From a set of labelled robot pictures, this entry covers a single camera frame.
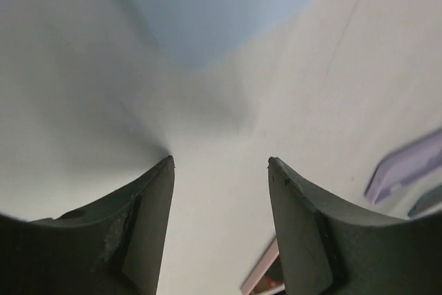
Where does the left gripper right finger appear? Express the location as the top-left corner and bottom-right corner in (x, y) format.
(268, 158), (441, 294)

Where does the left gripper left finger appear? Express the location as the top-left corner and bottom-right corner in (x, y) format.
(1, 156), (175, 294)

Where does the pink phone case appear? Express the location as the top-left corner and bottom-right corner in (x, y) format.
(240, 237), (279, 295)

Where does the light blue phone case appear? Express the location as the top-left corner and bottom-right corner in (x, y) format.
(110, 0), (325, 70)

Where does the lavender phone case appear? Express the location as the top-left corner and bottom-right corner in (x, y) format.
(365, 129), (441, 204)

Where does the black phone right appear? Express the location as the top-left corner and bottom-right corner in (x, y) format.
(407, 184), (441, 218)

